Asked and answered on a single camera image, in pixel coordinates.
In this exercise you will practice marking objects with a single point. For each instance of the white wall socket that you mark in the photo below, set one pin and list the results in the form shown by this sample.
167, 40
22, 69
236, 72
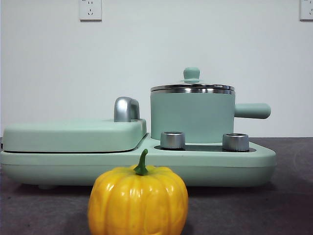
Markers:
306, 9
90, 11

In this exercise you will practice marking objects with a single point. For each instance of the silver control knob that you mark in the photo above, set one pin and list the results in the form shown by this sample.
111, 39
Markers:
235, 142
172, 140

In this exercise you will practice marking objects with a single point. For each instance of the mint green griddle cover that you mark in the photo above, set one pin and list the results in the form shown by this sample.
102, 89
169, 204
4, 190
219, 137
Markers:
73, 134

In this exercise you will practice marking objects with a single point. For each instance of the yellow pumpkin with green stem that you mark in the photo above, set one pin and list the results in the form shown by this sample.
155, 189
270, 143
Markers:
137, 200

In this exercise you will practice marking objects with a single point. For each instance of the glass lid with mint knob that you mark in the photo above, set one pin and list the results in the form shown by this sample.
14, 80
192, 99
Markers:
192, 73

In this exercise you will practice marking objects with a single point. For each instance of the mint green breakfast machine base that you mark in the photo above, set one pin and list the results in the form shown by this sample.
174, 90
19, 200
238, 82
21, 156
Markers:
195, 166

